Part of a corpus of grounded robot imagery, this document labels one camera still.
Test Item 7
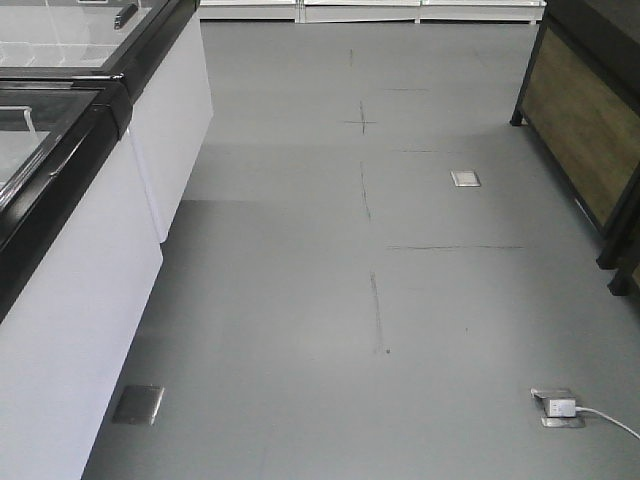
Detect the silver floor socket plate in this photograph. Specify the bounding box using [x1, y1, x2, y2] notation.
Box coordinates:
[450, 170, 481, 188]

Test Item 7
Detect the near white chest freezer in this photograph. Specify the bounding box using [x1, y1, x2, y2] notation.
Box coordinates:
[1, 81, 163, 479]

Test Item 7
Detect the white chest freezer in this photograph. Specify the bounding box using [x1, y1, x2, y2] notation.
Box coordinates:
[1, 81, 163, 479]
[1, 1, 213, 241]

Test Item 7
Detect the grey floor socket cover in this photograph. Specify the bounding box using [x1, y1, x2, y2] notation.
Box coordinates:
[112, 385, 165, 425]

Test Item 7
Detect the far white chest freezer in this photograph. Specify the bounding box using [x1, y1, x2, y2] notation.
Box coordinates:
[1, 1, 213, 241]

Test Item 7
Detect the white base shelf unit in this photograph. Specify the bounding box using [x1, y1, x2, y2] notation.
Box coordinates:
[199, 0, 546, 24]

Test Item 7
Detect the white power adapter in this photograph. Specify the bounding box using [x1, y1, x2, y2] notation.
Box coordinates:
[542, 397, 577, 419]

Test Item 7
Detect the black wooden produce stand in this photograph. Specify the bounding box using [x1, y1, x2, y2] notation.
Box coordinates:
[510, 1, 639, 269]

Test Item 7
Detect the white power cable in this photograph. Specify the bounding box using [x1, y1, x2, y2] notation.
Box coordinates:
[574, 406, 640, 441]

